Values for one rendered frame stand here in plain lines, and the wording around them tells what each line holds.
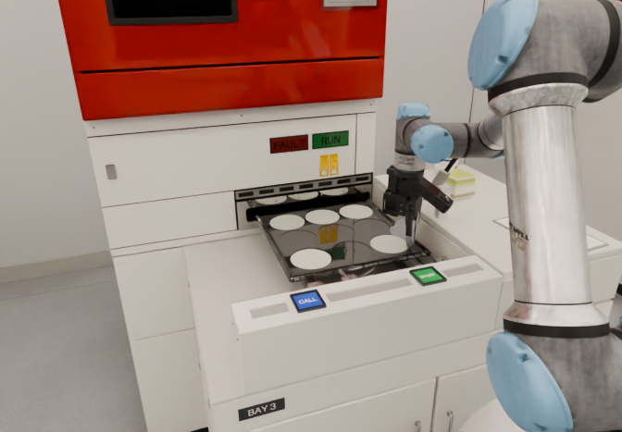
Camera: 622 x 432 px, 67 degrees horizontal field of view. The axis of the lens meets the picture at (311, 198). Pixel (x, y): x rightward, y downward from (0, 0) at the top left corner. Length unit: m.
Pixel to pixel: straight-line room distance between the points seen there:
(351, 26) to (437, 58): 2.02
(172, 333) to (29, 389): 0.95
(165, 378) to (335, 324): 0.93
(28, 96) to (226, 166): 1.68
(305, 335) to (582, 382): 0.46
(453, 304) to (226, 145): 0.74
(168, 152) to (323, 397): 0.75
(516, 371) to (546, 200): 0.20
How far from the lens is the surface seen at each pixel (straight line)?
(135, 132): 1.32
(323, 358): 0.94
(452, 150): 1.00
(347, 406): 1.05
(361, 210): 1.43
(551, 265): 0.61
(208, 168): 1.36
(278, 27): 1.28
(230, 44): 1.25
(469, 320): 1.07
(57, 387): 2.37
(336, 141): 1.43
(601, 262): 1.25
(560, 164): 0.63
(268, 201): 1.41
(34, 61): 2.83
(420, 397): 1.13
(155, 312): 1.56
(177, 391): 1.76
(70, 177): 2.95
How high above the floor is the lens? 1.49
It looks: 23 degrees down
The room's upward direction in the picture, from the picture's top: 1 degrees counter-clockwise
